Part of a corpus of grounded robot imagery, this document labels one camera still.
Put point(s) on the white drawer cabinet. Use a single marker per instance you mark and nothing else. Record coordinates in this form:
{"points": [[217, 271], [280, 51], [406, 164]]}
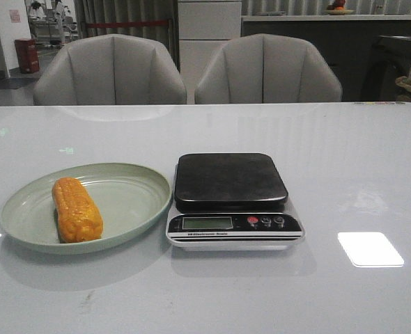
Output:
{"points": [[202, 27]]}

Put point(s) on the orange corn cob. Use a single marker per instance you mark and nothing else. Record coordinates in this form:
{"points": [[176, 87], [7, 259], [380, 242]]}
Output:
{"points": [[79, 218]]}

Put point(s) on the grey armchair on left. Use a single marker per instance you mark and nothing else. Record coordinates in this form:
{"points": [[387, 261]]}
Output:
{"points": [[111, 69]]}

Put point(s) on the dark counter with white top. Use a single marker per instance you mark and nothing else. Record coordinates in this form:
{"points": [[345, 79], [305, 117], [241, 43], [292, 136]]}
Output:
{"points": [[344, 40]]}

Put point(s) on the fruit bowl on counter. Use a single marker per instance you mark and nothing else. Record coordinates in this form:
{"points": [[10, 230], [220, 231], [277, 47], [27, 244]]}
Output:
{"points": [[338, 7]]}

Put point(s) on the black silver kitchen scale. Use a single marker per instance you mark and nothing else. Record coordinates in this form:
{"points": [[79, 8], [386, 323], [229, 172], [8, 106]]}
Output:
{"points": [[231, 201]]}

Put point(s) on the grey armchair on right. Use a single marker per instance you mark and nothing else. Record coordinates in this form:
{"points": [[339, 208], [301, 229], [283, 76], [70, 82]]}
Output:
{"points": [[267, 69]]}

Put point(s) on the pale green round plate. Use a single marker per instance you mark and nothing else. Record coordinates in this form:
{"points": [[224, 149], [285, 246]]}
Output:
{"points": [[131, 198]]}

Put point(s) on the dark appliance at right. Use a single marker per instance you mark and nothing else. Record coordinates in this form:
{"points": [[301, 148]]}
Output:
{"points": [[389, 59]]}

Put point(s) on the red bin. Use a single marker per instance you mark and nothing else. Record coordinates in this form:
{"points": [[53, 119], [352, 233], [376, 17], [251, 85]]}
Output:
{"points": [[27, 55]]}

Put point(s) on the grey armchair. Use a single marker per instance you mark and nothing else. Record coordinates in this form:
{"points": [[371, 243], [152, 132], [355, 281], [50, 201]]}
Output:
{"points": [[111, 69], [267, 69]]}

